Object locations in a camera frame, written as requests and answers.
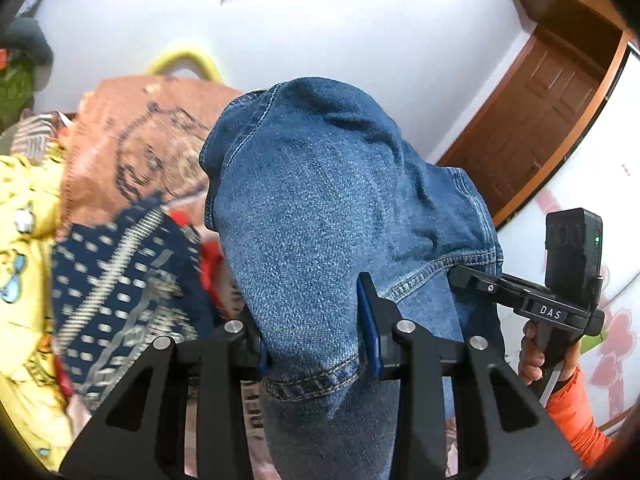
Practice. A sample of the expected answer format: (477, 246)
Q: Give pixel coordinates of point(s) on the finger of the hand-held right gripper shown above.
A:
(477, 284)

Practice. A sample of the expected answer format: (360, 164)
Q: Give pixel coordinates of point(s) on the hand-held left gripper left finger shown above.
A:
(235, 355)

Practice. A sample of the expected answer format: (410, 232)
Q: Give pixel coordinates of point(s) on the yellow curved tube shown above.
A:
(185, 57)

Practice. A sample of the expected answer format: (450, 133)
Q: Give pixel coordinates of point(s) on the striped grey cloth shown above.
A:
(37, 135)

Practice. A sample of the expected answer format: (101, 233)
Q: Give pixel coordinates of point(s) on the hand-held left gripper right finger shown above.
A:
(370, 340)

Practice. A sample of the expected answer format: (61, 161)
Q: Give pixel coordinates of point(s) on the green bag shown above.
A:
(15, 90)

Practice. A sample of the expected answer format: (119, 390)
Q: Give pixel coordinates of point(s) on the person's right hand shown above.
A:
(529, 355)

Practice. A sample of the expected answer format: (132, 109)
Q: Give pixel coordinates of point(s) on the brown wooden door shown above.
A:
(530, 125)

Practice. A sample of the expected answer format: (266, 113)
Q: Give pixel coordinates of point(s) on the blue denim jeans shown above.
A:
(310, 210)

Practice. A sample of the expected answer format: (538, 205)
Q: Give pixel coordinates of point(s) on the white wardrobe with pink stickers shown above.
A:
(575, 170)

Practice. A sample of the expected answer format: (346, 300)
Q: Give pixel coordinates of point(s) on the person's right forearm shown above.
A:
(575, 420)

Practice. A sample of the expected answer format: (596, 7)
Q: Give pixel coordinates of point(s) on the yellow printed cloth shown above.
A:
(25, 270)

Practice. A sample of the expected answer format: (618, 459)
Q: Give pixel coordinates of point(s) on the pale printed blanket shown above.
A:
(250, 420)

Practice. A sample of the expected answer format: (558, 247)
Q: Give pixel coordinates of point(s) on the orange-brown blanket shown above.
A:
(140, 135)

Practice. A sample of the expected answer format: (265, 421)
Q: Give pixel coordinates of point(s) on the red cloth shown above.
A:
(207, 260)

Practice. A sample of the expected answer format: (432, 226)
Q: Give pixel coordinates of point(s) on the navy patterned cloth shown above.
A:
(115, 280)

